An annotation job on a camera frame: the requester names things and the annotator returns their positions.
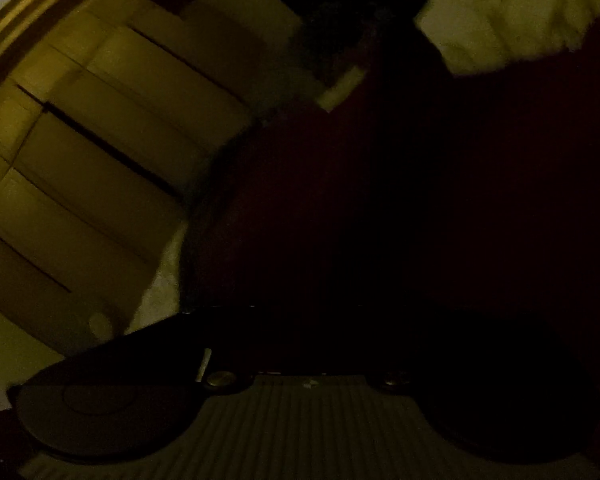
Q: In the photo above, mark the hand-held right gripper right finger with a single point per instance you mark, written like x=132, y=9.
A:
x=345, y=342

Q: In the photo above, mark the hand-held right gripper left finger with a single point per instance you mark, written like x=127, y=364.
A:
x=260, y=340

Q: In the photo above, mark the dark red buttoned garment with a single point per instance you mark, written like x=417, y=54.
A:
x=380, y=185

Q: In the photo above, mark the wooden wardrobe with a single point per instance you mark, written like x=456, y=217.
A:
x=105, y=135

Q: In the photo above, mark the white leaf-print duvet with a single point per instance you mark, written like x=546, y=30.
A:
x=505, y=10

